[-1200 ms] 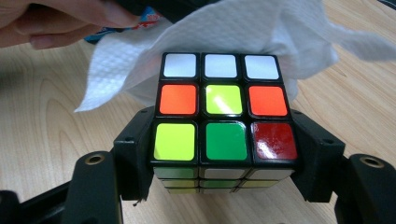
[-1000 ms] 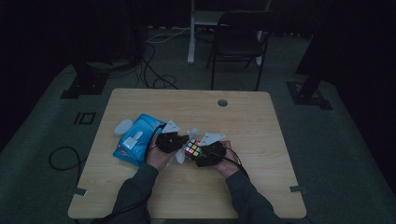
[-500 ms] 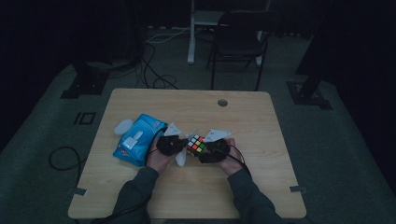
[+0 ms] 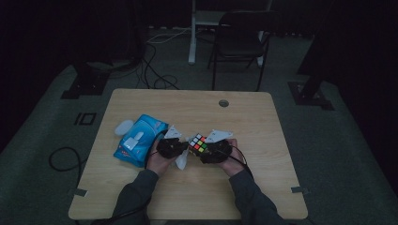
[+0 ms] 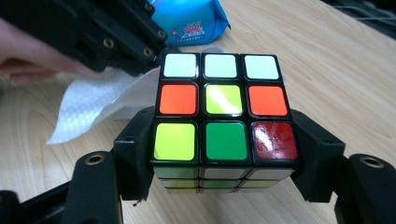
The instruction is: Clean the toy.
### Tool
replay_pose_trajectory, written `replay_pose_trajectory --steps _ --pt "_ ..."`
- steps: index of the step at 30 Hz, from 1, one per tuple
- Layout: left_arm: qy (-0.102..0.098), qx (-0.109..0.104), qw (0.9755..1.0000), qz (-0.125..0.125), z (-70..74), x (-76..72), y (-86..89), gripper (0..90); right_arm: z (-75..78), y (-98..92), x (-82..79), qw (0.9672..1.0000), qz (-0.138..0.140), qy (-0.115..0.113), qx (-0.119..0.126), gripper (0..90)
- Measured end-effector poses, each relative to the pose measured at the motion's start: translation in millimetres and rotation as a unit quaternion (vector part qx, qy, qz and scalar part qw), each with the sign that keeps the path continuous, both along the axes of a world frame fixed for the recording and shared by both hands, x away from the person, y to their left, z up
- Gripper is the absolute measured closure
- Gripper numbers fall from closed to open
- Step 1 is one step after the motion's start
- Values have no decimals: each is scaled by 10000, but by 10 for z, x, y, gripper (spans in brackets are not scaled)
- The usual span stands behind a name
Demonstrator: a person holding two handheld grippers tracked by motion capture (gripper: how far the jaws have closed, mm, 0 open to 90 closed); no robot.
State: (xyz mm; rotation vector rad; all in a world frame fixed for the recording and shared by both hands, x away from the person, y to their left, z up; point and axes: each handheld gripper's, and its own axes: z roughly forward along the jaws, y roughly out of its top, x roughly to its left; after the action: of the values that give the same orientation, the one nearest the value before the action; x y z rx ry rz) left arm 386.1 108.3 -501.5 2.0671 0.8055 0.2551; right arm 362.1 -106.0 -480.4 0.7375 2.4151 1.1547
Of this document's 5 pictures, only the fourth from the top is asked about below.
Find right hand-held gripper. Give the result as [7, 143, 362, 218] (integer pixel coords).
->
[199, 128, 235, 165]

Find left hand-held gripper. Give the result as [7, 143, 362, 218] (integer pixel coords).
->
[155, 125, 190, 159]

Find colourful puzzle cube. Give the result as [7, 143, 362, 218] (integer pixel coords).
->
[189, 132, 208, 157]

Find blue wet wipes pack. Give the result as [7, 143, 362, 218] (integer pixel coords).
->
[113, 113, 170, 169]

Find person's left hand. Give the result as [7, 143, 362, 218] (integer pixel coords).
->
[145, 139, 180, 178]

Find person's right hand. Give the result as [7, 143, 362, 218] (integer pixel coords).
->
[218, 138, 249, 178]

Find white oval plastic lid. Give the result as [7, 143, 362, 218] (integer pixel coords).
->
[114, 119, 135, 137]

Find grey tape piece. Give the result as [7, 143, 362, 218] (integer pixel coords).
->
[290, 186, 311, 195]
[68, 187, 89, 198]

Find black metal stand base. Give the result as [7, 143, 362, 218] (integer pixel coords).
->
[60, 60, 111, 100]
[287, 31, 336, 112]

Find black folding chair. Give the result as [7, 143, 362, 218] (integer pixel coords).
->
[207, 9, 280, 93]

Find right hand-held gripper black cable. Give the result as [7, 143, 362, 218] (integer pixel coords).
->
[229, 144, 255, 180]

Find hand-held gripper black cable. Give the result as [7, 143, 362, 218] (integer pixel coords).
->
[229, 144, 255, 180]
[90, 150, 159, 225]

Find black looped floor cables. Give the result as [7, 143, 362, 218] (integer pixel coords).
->
[136, 42, 181, 91]

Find left hand-held gripper black cable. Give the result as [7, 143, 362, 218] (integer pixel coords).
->
[90, 150, 159, 225]

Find white floor cable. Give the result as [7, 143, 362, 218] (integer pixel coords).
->
[145, 27, 192, 45]

